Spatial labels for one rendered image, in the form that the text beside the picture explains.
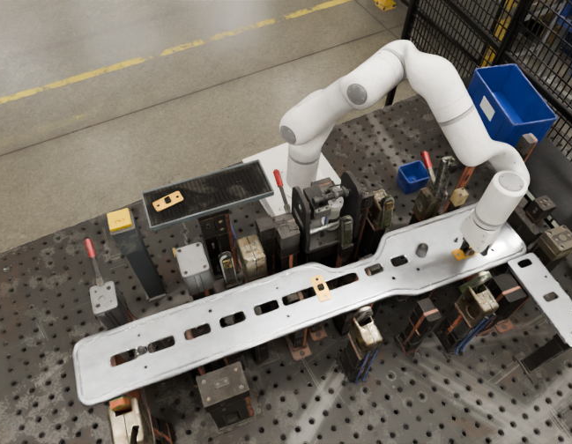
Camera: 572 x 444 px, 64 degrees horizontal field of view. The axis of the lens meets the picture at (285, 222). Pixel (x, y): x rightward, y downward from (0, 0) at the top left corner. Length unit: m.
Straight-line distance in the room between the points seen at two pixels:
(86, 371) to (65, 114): 2.51
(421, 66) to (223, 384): 0.91
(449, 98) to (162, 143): 2.34
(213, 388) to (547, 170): 1.31
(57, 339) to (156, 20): 3.12
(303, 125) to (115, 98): 2.33
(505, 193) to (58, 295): 1.51
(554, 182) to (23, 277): 1.92
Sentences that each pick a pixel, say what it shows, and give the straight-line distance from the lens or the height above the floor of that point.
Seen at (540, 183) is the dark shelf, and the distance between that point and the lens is 1.77.
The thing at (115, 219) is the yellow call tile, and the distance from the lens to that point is 1.38.
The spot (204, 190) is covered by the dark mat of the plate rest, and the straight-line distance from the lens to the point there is 1.38.
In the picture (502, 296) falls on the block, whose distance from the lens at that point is 1.54.
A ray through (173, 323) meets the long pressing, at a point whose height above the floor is 1.00.
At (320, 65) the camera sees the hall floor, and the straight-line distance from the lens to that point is 3.74.
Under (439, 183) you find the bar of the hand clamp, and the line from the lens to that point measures 1.49.
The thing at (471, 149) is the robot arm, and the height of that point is 1.42.
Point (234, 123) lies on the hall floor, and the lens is 3.25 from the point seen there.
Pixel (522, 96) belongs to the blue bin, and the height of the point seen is 1.10.
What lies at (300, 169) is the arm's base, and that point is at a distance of 1.71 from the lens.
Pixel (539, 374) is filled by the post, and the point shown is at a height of 0.70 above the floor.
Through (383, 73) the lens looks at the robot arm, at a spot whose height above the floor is 1.50.
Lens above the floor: 2.23
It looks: 56 degrees down
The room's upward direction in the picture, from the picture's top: 1 degrees clockwise
